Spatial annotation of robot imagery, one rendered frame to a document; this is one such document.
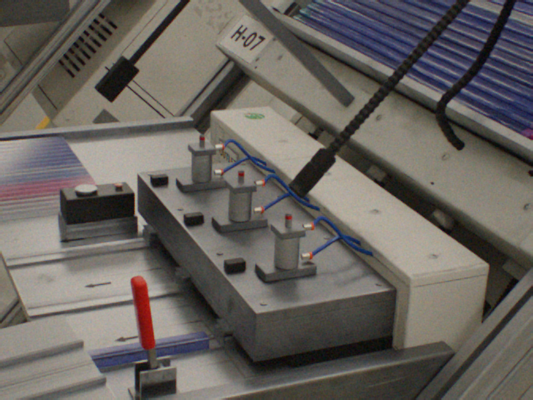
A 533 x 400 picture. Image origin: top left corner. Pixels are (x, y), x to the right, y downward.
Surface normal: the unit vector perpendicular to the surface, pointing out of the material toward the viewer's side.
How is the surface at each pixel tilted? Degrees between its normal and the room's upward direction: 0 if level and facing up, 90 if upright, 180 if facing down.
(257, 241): 43
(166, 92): 90
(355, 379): 90
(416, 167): 90
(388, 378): 90
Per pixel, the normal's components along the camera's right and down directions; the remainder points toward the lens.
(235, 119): 0.04, -0.92
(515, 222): -0.64, -0.55
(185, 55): 0.40, 0.36
